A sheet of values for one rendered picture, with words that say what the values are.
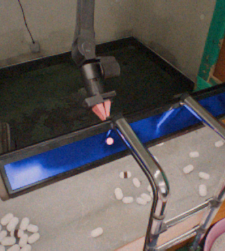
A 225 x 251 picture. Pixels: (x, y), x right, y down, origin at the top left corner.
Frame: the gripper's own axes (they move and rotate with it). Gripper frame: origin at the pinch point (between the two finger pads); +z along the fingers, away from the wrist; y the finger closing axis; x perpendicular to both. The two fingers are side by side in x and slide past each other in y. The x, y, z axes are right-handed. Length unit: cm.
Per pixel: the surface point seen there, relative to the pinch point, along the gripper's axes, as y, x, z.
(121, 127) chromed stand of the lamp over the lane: -8.9, -37.5, 4.1
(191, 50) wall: 122, 104, -45
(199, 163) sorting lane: 24.7, -2.9, 22.2
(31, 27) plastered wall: 8, 155, -118
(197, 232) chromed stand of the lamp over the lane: 4.4, -25.1, 31.9
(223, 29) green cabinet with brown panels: 46, -10, -18
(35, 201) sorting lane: -27.9, 2.5, 15.2
